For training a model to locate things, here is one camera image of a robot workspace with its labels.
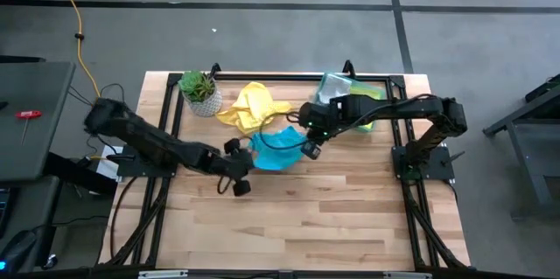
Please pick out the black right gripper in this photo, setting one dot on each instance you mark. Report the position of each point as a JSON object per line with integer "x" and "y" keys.
{"x": 319, "y": 117}

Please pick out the silver table bracket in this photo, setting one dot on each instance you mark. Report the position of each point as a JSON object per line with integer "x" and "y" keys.
{"x": 407, "y": 275}
{"x": 162, "y": 274}

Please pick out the grey side table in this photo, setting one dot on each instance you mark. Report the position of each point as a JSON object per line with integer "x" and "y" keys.
{"x": 44, "y": 86}

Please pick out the white paper sheet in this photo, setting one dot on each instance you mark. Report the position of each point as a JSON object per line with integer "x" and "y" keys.
{"x": 104, "y": 169}

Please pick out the teal microfiber towel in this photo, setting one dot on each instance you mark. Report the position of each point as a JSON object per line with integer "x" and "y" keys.
{"x": 275, "y": 158}

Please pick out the grey waffle-weave towel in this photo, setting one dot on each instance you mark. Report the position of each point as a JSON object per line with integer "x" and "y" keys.
{"x": 334, "y": 88}

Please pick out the black metal cart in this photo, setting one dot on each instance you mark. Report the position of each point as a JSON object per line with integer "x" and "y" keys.
{"x": 527, "y": 169}

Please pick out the black keyboard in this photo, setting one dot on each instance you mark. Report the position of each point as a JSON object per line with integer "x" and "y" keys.
{"x": 3, "y": 213}

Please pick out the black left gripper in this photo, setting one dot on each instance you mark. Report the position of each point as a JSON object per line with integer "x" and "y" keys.
{"x": 229, "y": 163}

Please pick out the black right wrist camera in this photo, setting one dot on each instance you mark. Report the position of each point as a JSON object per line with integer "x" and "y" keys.
{"x": 311, "y": 151}

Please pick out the dark low desk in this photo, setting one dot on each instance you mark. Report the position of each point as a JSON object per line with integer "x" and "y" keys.
{"x": 30, "y": 200}

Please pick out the black computer mouse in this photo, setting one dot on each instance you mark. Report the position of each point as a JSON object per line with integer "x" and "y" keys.
{"x": 17, "y": 248}

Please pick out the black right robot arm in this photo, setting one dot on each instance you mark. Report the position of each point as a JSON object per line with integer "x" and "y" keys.
{"x": 394, "y": 108}

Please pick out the succulent in patterned white pot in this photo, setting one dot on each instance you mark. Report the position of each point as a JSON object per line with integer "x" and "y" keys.
{"x": 205, "y": 104}

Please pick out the translucent teal plastic bin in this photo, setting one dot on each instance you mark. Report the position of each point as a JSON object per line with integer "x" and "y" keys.
{"x": 318, "y": 95}

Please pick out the black angled support bar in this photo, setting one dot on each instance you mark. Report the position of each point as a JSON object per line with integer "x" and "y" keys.
{"x": 79, "y": 174}

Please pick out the black aluminium table frame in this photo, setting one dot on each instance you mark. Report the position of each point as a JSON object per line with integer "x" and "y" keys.
{"x": 284, "y": 77}

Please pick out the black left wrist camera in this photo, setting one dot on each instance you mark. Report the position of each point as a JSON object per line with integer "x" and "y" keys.
{"x": 241, "y": 188}

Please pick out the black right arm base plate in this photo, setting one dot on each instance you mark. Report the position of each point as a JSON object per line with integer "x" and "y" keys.
{"x": 442, "y": 169}

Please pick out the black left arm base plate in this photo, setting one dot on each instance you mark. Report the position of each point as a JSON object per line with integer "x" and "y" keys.
{"x": 131, "y": 167}

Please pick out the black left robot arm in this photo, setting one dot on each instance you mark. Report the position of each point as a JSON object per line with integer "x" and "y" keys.
{"x": 149, "y": 141}

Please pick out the lime green microfiber towel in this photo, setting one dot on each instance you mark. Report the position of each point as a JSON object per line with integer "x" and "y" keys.
{"x": 369, "y": 92}

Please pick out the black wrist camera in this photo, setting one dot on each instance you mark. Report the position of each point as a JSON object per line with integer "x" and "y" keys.
{"x": 311, "y": 151}
{"x": 241, "y": 188}

